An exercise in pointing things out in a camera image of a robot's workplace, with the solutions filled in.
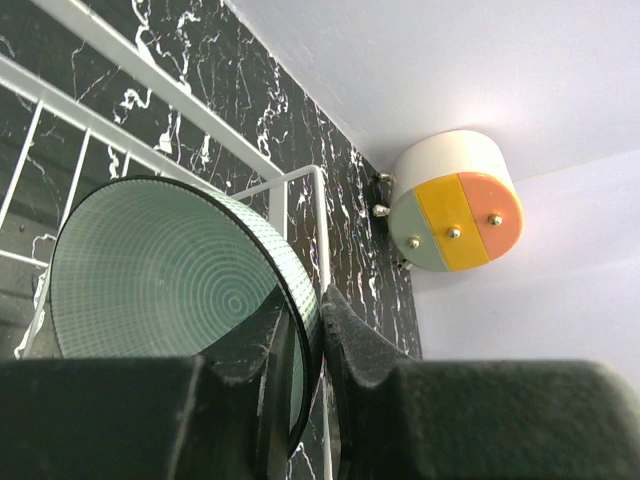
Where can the mint green bowl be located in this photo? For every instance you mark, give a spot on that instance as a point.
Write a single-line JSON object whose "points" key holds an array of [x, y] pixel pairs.
{"points": [[148, 266]]}

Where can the white wire dish rack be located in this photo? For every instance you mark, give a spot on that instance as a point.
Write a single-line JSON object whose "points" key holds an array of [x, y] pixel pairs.
{"points": [[201, 44]]}

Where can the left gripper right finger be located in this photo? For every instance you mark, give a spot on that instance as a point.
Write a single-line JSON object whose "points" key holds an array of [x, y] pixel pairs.
{"points": [[402, 418]]}

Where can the round pastel drawer cabinet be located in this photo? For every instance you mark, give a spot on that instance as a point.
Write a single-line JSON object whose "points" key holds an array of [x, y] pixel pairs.
{"points": [[453, 205]]}

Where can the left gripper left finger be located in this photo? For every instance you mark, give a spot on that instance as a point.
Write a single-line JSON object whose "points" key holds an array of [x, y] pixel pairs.
{"points": [[223, 415]]}

